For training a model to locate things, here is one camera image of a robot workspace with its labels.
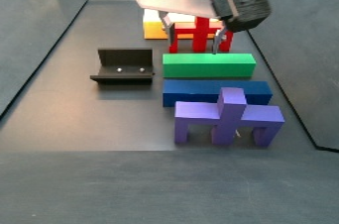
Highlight yellow slotted board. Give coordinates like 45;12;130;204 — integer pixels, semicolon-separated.
143;9;223;40

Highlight green rectangular bar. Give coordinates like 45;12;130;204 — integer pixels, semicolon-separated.
163;54;257;78

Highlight blue rectangular bar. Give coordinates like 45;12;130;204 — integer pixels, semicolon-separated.
163;79;273;107

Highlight red cross-shaped block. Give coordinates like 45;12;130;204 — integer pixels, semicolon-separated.
169;17;223;54

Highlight black angle bracket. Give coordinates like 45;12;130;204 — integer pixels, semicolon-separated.
90;48;154;84

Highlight purple cross-shaped block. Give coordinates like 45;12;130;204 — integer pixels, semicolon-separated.
175;87;285;147

